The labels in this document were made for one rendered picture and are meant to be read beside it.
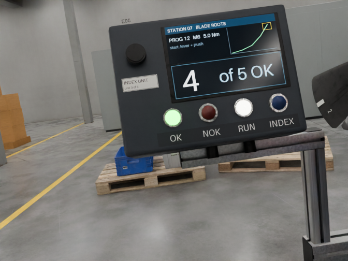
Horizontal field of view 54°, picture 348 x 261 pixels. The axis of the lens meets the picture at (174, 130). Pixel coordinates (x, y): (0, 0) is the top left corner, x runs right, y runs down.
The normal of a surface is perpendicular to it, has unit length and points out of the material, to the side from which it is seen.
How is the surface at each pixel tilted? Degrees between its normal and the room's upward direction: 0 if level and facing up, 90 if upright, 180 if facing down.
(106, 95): 90
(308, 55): 90
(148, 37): 75
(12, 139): 90
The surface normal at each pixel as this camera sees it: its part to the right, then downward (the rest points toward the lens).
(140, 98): 0.03, -0.11
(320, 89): -0.91, -0.08
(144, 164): 0.04, 0.16
